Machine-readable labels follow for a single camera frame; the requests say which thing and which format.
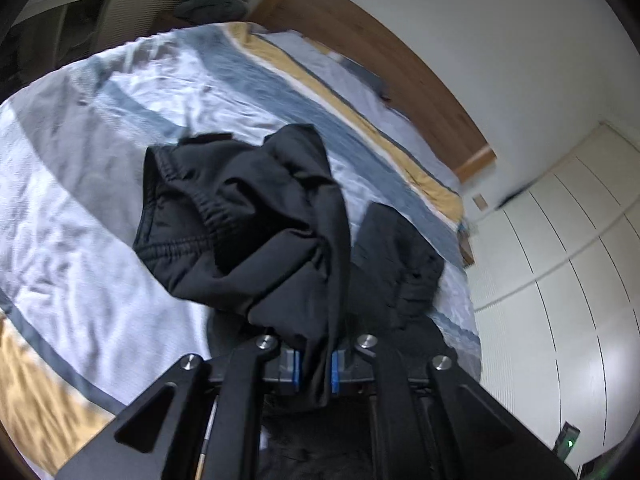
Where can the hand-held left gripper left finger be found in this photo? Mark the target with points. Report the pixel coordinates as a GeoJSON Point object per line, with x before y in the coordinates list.
{"type": "Point", "coordinates": [296, 367]}

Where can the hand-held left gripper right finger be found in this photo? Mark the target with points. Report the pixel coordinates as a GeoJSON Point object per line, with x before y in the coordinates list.
{"type": "Point", "coordinates": [335, 371]}

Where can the black jacket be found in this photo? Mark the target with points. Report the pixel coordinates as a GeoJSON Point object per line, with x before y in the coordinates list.
{"type": "Point", "coordinates": [260, 220]}

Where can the white wardrobe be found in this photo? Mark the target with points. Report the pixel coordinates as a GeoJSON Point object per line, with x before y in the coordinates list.
{"type": "Point", "coordinates": [565, 280]}

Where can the wooden nightstand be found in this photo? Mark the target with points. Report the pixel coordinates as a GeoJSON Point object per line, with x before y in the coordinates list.
{"type": "Point", "coordinates": [467, 250]}

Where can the small blue item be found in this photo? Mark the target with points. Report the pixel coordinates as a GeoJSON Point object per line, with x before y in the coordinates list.
{"type": "Point", "coordinates": [465, 230]}

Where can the striped bed blanket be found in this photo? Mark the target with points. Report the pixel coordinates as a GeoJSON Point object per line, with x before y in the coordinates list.
{"type": "Point", "coordinates": [100, 170]}

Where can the dark blue pillow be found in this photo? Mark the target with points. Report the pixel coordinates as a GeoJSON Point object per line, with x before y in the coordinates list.
{"type": "Point", "coordinates": [367, 77]}

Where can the wooden headboard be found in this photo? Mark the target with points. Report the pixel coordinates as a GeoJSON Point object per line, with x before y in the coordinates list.
{"type": "Point", "coordinates": [380, 45]}

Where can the grey cloth heap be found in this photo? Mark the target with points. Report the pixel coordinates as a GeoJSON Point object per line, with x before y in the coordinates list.
{"type": "Point", "coordinates": [212, 6]}

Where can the white shelf unit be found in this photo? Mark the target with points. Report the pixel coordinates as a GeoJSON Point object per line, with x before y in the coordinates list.
{"type": "Point", "coordinates": [95, 25]}

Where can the beige wall socket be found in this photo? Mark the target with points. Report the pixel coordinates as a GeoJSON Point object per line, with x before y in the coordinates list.
{"type": "Point", "coordinates": [481, 201]}

